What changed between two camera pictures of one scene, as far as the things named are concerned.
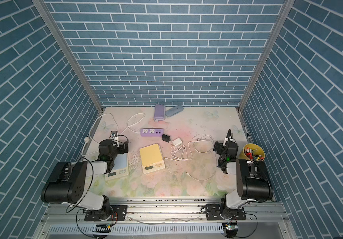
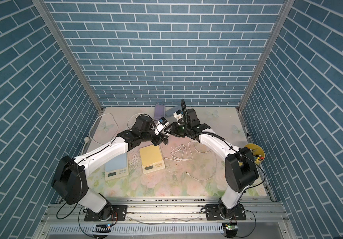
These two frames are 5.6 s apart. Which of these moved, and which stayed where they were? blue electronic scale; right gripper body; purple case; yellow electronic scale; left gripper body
Moved: right gripper body; left gripper body
Stayed: blue electronic scale; yellow electronic scale; purple case
